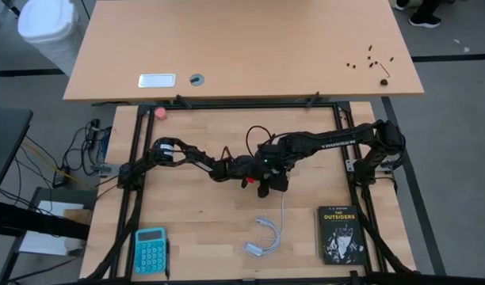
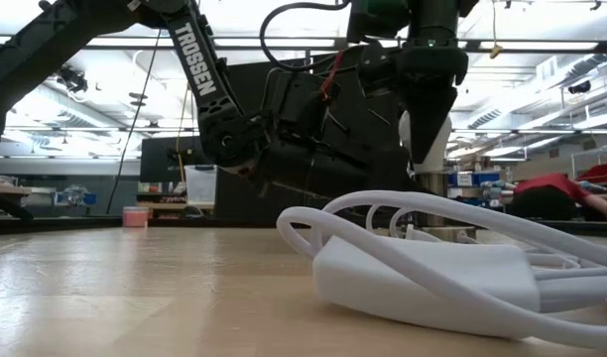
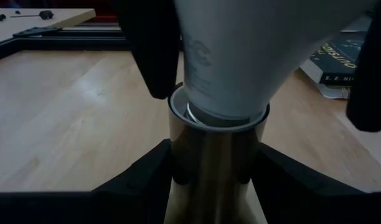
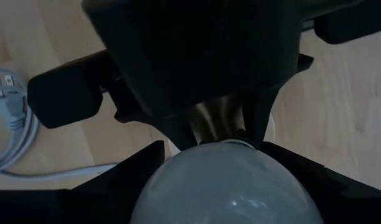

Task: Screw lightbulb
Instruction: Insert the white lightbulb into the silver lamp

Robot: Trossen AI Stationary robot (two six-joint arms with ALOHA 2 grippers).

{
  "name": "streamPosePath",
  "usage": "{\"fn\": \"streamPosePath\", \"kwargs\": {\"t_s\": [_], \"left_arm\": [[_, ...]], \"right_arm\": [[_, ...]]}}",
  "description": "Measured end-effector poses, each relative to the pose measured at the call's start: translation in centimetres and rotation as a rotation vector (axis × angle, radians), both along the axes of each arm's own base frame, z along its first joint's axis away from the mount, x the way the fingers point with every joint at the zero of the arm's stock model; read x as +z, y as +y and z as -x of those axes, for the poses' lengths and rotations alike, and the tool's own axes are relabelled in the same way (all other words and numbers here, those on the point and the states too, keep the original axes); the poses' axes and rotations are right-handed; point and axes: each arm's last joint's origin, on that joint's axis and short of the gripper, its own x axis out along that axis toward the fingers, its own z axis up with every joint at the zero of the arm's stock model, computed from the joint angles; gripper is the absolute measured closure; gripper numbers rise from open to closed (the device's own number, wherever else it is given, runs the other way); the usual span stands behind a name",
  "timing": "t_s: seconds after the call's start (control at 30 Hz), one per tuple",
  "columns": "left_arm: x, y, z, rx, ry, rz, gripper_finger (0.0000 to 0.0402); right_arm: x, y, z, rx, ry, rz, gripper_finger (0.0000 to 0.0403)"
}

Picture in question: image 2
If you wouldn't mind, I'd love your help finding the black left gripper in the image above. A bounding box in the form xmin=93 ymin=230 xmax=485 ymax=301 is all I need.
xmin=253 ymin=129 xmax=425 ymax=200

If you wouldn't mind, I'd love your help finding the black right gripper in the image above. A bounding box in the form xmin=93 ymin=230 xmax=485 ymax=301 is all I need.
xmin=395 ymin=46 xmax=470 ymax=166

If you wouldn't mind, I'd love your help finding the white lightbulb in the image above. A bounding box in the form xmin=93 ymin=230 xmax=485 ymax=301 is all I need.
xmin=398 ymin=111 xmax=453 ymax=175

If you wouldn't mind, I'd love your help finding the round lamp socket base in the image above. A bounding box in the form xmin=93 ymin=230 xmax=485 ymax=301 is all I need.
xmin=372 ymin=172 xmax=478 ymax=244

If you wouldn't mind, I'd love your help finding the black backdrop panel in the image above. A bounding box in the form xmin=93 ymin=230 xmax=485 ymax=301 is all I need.
xmin=213 ymin=57 xmax=309 ymax=224
xmin=310 ymin=49 xmax=414 ymax=224

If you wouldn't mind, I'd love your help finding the blue storage bin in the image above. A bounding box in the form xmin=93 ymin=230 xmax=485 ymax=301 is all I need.
xmin=446 ymin=171 xmax=503 ymax=188

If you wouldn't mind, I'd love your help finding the person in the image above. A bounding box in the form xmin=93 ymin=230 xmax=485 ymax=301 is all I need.
xmin=506 ymin=172 xmax=607 ymax=223

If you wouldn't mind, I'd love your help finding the black ceiling speaker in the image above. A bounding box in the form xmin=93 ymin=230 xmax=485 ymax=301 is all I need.
xmin=567 ymin=78 xmax=593 ymax=96

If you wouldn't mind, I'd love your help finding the red storage bin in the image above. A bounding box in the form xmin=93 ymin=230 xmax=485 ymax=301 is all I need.
xmin=574 ymin=161 xmax=607 ymax=184

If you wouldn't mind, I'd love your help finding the clear plastic bin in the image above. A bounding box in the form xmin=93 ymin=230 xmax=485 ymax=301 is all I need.
xmin=183 ymin=165 xmax=218 ymax=204

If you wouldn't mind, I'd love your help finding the black monitor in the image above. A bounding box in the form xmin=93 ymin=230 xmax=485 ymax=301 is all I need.
xmin=139 ymin=134 xmax=208 ymax=183

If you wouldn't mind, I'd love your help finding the low wooden shelf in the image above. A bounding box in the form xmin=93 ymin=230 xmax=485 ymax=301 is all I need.
xmin=136 ymin=180 xmax=216 ymax=219

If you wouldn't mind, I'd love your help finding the blue plastic crate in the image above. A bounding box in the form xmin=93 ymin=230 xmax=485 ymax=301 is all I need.
xmin=54 ymin=185 xmax=97 ymax=207

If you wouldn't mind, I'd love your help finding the wooden side table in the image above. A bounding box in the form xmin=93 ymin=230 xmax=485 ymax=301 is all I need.
xmin=0 ymin=182 xmax=36 ymax=222

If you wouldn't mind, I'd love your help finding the white lamp power cord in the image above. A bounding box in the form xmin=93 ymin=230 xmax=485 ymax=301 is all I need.
xmin=276 ymin=189 xmax=607 ymax=351

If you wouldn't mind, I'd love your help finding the white inline cord switch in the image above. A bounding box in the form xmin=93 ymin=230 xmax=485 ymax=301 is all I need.
xmin=311 ymin=235 xmax=542 ymax=343

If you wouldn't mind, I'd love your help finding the red cable tie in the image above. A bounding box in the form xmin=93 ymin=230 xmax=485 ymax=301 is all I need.
xmin=320 ymin=49 xmax=344 ymax=103

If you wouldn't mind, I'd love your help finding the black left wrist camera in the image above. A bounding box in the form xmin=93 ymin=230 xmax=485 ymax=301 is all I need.
xmin=268 ymin=66 xmax=343 ymax=138

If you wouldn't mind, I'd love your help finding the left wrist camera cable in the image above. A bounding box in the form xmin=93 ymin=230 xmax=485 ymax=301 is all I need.
xmin=258 ymin=0 xmax=353 ymax=74

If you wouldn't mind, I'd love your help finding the thin black hanging cable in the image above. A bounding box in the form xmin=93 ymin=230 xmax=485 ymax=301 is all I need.
xmin=106 ymin=28 xmax=164 ymax=215

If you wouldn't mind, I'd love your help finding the black aluminium frame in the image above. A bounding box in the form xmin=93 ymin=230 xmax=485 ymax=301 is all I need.
xmin=0 ymin=216 xmax=607 ymax=237

